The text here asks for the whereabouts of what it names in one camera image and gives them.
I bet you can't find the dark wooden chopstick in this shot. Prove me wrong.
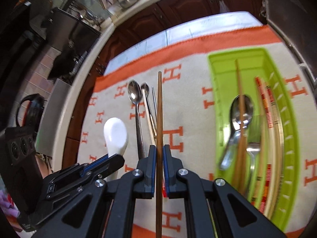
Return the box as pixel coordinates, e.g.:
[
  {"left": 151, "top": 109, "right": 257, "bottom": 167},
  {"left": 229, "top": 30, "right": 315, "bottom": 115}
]
[
  {"left": 156, "top": 71, "right": 163, "bottom": 237},
  {"left": 233, "top": 60, "right": 246, "bottom": 193}
]

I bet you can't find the short steel soup spoon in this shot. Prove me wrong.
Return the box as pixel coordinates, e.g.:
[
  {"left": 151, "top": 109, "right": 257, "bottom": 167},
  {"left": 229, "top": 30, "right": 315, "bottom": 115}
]
[{"left": 218, "top": 95, "right": 254, "bottom": 171}]

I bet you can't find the steel fork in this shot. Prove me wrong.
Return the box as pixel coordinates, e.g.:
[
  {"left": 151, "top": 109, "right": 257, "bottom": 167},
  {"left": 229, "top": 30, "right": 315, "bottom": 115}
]
[{"left": 245, "top": 118, "right": 263, "bottom": 186}]

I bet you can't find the white ceramic soup spoon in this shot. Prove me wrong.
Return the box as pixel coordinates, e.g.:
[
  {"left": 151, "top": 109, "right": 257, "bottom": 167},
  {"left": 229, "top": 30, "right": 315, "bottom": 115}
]
[{"left": 102, "top": 117, "right": 129, "bottom": 182}]

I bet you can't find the large steel spoon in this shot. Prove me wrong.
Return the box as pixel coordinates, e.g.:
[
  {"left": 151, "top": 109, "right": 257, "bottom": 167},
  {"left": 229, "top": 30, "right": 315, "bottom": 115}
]
[{"left": 128, "top": 80, "right": 145, "bottom": 159}]

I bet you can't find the small steel long spoon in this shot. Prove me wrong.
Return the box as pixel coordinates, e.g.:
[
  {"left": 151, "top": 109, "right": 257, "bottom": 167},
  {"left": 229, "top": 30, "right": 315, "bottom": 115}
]
[{"left": 141, "top": 83, "right": 157, "bottom": 145}]

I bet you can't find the orange beige H-pattern cloth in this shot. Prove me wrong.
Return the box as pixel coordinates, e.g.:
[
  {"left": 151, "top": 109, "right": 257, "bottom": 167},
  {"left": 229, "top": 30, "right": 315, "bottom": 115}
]
[{"left": 77, "top": 26, "right": 316, "bottom": 237}]

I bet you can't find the steel chopstick on cloth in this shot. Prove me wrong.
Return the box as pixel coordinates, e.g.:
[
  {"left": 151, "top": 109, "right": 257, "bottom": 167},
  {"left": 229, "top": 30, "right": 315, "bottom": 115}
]
[{"left": 152, "top": 86, "right": 157, "bottom": 125}]

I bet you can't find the green plastic utensil tray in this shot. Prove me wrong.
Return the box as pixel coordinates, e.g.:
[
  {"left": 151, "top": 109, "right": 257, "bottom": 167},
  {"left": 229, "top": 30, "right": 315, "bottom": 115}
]
[{"left": 207, "top": 47, "right": 300, "bottom": 230}]

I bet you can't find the black wok on stove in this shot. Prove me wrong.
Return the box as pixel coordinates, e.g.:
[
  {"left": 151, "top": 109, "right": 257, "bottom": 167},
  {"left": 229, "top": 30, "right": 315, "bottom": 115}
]
[{"left": 47, "top": 49, "right": 76, "bottom": 80}]

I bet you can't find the steel pot on counter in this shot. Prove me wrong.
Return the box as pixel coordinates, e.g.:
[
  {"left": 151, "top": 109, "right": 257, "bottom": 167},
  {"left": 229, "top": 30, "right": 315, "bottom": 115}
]
[{"left": 119, "top": 0, "right": 137, "bottom": 9}]

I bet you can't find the grey countertop cabinet appliance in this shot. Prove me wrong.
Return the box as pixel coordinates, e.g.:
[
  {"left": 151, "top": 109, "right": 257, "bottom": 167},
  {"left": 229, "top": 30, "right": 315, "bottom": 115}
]
[{"left": 265, "top": 0, "right": 316, "bottom": 88}]

